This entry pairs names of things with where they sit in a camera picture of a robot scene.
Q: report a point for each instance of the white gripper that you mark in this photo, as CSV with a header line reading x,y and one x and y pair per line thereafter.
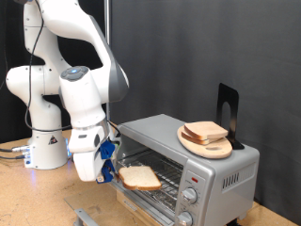
x,y
87,166

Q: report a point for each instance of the white bread slice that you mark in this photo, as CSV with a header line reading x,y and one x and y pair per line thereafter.
x,y
139,177
205,129
193,140

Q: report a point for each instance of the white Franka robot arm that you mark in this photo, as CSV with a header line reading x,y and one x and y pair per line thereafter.
x,y
81,103

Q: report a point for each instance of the wooden block under oven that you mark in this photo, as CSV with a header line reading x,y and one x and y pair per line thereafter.
x,y
138,219

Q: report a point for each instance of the silver oven knob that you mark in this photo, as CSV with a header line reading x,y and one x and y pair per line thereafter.
x,y
185,219
189,196

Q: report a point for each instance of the silver toaster oven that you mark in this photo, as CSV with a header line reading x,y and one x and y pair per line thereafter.
x,y
219,188

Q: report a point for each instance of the round wooden cutting board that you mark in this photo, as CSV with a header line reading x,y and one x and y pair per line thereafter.
x,y
213,150

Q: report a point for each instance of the black metal bookend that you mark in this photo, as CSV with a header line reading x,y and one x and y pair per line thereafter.
x,y
233,97

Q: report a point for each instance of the vertical metal pole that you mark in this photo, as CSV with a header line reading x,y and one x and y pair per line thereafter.
x,y
107,19

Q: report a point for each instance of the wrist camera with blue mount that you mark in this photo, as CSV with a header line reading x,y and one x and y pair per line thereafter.
x,y
107,150

